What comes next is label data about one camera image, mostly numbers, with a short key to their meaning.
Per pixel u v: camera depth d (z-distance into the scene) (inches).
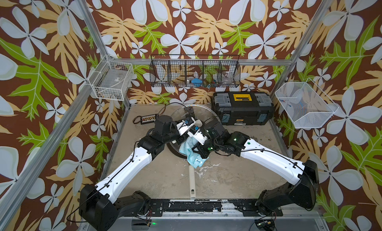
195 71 39.0
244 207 29.1
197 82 36.8
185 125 23.9
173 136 25.0
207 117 46.3
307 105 32.2
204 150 24.9
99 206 14.8
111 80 33.9
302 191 15.3
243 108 37.6
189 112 41.0
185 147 26.0
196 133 25.1
